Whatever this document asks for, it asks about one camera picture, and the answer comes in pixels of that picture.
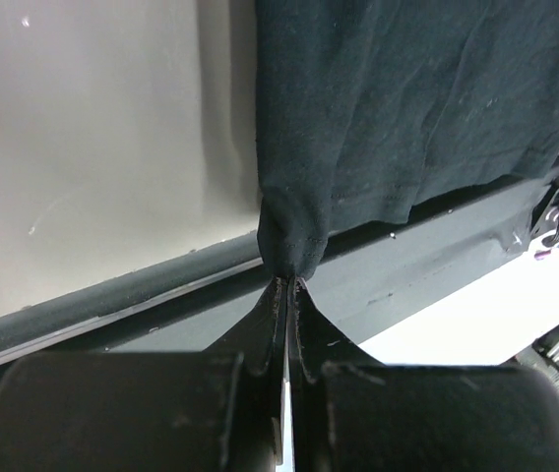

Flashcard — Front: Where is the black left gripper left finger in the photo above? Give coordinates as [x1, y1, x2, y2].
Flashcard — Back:
[0, 279, 287, 471]

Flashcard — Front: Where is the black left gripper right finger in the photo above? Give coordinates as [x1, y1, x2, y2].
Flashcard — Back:
[288, 278, 559, 471]

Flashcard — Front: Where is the black t-shirt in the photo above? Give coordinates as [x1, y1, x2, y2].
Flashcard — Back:
[255, 1, 559, 278]

